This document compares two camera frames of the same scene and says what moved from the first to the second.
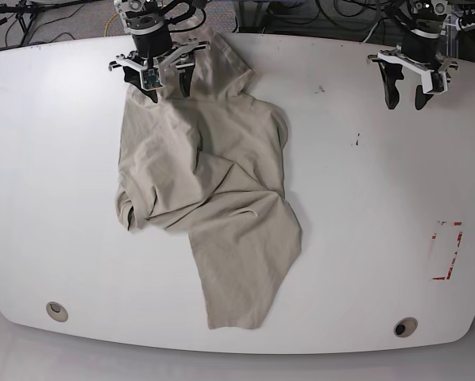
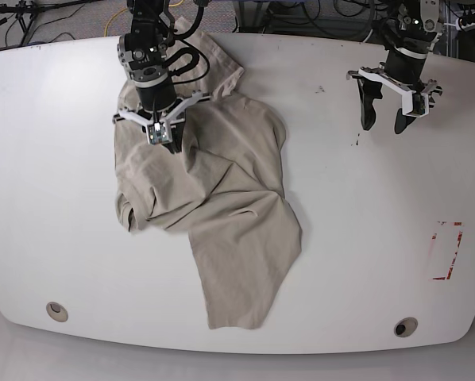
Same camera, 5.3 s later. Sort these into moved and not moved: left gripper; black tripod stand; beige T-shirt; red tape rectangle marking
Moved: left gripper
Not moved: black tripod stand; red tape rectangle marking; beige T-shirt
